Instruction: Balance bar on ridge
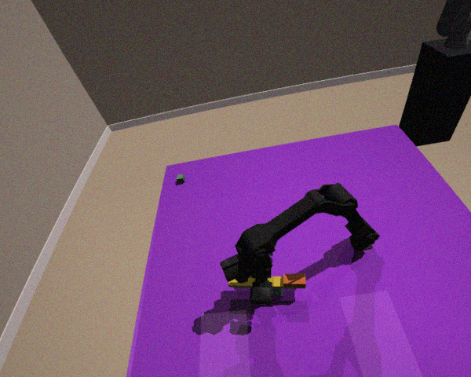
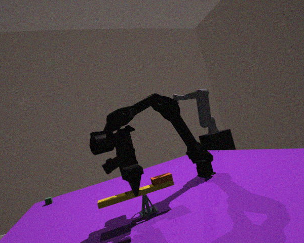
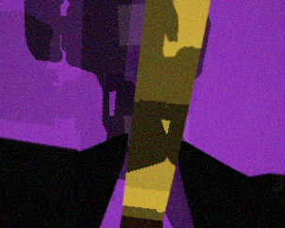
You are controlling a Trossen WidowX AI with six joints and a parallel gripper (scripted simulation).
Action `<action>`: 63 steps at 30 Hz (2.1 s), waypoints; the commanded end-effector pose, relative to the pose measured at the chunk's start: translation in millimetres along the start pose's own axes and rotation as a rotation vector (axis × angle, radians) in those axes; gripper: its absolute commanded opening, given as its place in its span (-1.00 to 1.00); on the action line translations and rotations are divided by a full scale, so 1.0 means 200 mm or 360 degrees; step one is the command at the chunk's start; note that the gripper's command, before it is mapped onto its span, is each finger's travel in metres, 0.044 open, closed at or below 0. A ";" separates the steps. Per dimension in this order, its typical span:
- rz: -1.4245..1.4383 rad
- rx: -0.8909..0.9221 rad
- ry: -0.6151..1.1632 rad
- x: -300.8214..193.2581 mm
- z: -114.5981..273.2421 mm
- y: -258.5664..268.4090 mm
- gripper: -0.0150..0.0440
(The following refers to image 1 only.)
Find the yellow bar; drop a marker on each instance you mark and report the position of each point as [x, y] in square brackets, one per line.
[287, 281]

